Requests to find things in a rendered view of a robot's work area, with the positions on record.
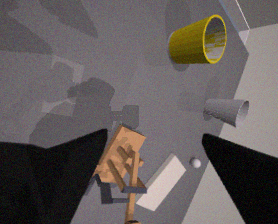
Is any grey ball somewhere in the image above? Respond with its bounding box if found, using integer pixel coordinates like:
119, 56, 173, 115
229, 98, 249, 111
191, 158, 201, 168

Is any beige flat rectangular block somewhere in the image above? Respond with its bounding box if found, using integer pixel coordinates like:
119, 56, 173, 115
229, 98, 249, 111
135, 154, 186, 211

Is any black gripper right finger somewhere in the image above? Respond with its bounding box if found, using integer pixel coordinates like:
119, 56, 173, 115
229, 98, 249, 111
202, 134, 278, 224

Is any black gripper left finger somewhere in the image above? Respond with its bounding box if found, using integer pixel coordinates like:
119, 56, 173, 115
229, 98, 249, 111
0, 129, 108, 224

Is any yellow cylindrical cup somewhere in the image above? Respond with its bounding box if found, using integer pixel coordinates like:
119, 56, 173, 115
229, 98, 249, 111
166, 15, 227, 64

